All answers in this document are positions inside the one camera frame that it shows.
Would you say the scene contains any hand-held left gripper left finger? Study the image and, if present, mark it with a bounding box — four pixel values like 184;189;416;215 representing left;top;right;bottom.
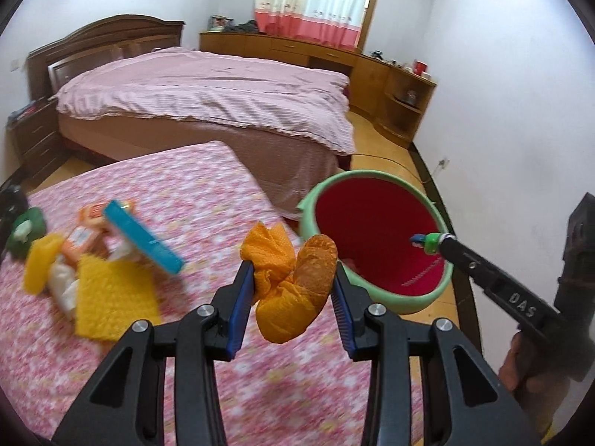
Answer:
51;260;256;446

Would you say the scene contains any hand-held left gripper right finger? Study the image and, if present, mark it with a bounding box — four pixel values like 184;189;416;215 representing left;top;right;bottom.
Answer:
332;262;542;446

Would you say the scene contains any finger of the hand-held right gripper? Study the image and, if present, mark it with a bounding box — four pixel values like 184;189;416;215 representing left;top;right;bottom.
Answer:
438;232;500;291

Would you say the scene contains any small green and blue toy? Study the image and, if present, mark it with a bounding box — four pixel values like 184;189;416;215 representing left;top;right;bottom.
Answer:
410;231;442;255

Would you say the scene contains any orange mesh cloth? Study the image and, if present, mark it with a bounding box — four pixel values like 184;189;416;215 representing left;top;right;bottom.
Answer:
241;222;328;345

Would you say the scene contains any brown bread roll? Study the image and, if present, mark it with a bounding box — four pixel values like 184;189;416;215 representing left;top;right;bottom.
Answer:
292;233;338;308

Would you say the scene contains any green bucket with red inside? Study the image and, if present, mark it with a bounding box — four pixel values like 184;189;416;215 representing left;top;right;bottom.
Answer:
296;170;459;315

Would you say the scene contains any orange box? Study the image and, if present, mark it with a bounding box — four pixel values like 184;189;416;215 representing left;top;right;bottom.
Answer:
60;204;122;265

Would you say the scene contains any person's right hand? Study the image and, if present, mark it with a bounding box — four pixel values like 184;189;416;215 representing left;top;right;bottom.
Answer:
498;330;579;433

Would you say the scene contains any yellow mesh cloth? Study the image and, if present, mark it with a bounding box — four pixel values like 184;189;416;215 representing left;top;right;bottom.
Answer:
74;255;163;342

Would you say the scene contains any blue box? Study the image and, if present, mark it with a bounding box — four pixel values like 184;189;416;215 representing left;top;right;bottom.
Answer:
103;200;185;276

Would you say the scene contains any pink floral sheet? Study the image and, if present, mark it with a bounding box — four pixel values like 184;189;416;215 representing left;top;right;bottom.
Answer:
0;140;426;446

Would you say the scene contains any long wooden cabinet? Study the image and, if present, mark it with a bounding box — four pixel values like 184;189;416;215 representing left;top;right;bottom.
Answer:
200;30;438;150

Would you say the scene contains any yellow sponge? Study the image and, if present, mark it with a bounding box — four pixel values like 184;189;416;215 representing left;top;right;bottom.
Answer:
24;235;65;295

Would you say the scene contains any green broccoli toy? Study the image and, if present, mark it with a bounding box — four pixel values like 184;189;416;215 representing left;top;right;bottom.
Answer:
8;207;48;259

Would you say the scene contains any pink striped blanket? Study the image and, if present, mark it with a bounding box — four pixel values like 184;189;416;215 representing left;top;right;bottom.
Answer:
49;47;357;157

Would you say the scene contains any dark wooden nightstand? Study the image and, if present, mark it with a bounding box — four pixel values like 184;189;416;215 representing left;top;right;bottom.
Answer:
6;97;65;183

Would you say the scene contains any folded clothes stack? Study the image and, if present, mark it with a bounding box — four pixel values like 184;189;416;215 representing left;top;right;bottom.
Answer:
10;101;45;122

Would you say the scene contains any dark wooden bed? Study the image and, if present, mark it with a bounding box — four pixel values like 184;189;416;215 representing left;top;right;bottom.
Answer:
25;14;356;221

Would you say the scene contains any white and pink curtain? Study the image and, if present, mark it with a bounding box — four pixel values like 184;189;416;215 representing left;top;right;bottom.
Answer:
253;0;375;50

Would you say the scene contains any thin floor cable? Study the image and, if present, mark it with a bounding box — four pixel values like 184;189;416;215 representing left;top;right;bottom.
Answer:
356;152;440;185

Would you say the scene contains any black suction phone mount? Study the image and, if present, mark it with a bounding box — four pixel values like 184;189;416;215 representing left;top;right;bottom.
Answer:
0;185;29;247

